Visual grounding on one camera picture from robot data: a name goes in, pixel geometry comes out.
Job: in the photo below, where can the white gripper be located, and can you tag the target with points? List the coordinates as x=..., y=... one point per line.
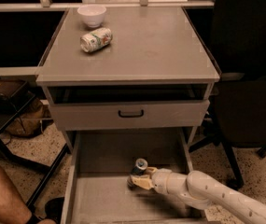
x=160, y=181

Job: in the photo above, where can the blue silver redbull can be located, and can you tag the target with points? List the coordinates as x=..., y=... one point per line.
x=139, y=169

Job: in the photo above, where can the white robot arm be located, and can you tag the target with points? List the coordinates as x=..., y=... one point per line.
x=198, y=189

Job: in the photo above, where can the open grey middle drawer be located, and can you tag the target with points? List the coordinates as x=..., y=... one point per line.
x=97, y=191

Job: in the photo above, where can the closed top drawer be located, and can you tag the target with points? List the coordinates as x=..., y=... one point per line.
x=105, y=116

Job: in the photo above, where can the grey drawer cabinet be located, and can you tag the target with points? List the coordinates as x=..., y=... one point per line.
x=154, y=56

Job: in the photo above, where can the lying green white can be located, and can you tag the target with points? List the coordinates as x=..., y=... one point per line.
x=96, y=39

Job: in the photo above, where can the black shoe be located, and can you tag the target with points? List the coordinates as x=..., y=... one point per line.
x=54, y=209

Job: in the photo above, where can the brown bag on floor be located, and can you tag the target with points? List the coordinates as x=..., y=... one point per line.
x=32, y=121

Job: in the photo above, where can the black side table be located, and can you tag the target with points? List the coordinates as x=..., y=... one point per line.
x=10, y=108

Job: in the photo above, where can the white bowl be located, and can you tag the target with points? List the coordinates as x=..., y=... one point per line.
x=92, y=15

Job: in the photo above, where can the black office chair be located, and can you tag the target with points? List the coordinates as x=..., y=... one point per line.
x=238, y=110

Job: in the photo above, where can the black drawer handle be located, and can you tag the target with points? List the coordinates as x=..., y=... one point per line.
x=131, y=114

